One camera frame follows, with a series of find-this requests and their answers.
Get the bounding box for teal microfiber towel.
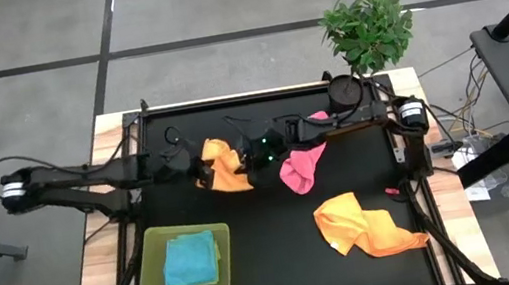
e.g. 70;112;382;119
156;227;223;285

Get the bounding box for green leafy plant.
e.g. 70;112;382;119
312;0;421;83

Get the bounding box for orange microfiber towel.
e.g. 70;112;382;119
310;181;432;268

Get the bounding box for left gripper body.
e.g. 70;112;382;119
147;138;206;185

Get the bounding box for black power adapter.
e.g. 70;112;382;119
429;139;465;159

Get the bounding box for green plastic bin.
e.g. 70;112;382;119
129;215;239;285

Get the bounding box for black plant pot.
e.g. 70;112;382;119
325;71;368;115

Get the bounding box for black aluminium table frame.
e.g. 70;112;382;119
43;49;504;285

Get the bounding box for yellow microfiber towel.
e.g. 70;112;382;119
189;132;256;199

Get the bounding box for black desk support beam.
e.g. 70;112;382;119
450;127;509;191

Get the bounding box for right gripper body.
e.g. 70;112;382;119
235;117;293;170

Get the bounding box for pink microfiber towel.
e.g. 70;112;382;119
270;109;341;199

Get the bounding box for white paper sheets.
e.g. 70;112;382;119
450;146;493;206

